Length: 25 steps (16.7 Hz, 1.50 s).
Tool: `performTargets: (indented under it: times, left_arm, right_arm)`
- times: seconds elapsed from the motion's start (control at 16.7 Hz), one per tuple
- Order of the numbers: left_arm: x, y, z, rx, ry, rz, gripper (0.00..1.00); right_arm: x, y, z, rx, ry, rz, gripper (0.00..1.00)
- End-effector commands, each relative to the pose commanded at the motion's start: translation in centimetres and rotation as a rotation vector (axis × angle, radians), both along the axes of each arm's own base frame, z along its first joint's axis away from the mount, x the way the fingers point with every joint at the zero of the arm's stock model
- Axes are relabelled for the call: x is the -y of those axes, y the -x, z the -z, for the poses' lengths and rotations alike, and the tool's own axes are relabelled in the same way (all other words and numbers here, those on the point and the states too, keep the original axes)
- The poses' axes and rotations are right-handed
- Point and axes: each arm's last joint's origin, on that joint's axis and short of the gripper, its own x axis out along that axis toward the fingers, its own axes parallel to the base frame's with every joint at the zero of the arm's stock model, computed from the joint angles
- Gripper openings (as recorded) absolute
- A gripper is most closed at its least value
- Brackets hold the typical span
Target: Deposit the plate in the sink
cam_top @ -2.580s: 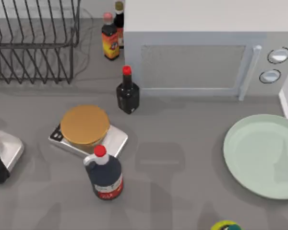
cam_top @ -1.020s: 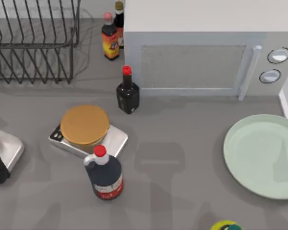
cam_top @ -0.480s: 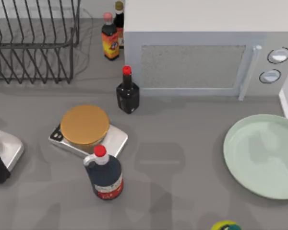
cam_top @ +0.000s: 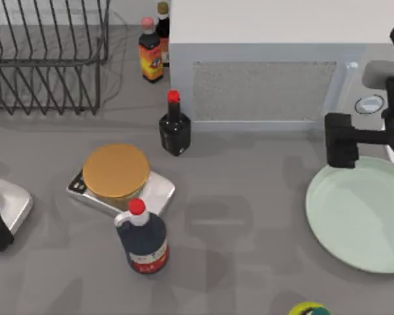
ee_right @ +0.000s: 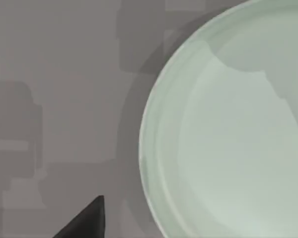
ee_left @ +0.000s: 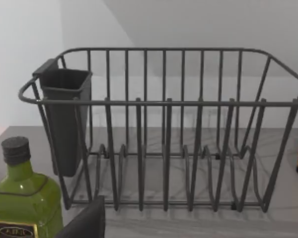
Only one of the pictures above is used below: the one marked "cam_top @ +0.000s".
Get dark grey wire dish rack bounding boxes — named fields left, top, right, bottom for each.
left=0, top=0, right=112, bottom=116

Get round microwave knob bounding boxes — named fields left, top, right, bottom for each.
left=354, top=94, right=385, bottom=115

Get pale microwave oven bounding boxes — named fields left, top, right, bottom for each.
left=168, top=0, right=394, bottom=171

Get silver kitchen scale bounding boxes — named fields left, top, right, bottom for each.
left=65, top=169, right=177, bottom=218

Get small dark red-capped bottle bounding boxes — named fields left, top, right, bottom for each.
left=158, top=89, right=192, bottom=157

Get dark bottle with pink cap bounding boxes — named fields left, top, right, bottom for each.
left=138, top=16, right=164, bottom=84

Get green and yellow round object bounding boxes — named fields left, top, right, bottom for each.
left=288, top=301, right=333, bottom=315

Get round golden scale plate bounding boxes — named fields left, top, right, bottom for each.
left=81, top=144, right=151, bottom=200

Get pale green plate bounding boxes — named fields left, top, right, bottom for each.
left=305, top=156, right=394, bottom=274

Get pale microwave oven door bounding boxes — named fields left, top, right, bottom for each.
left=169, top=43, right=366, bottom=133

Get large dark red-labelled bottle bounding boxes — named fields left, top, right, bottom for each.
left=114, top=198, right=170, bottom=275

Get dark bottle with yellow cap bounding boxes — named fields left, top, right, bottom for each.
left=155, top=1, right=171, bottom=68

